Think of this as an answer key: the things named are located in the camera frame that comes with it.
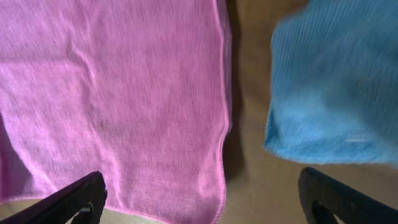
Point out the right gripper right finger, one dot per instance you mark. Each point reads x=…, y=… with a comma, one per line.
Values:
x=325, y=200

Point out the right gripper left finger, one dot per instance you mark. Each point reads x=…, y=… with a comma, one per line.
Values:
x=80, y=202

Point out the purple microfiber cloth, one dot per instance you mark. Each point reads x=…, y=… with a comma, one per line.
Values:
x=138, y=90

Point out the blue cloth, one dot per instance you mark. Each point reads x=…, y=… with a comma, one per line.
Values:
x=334, y=84

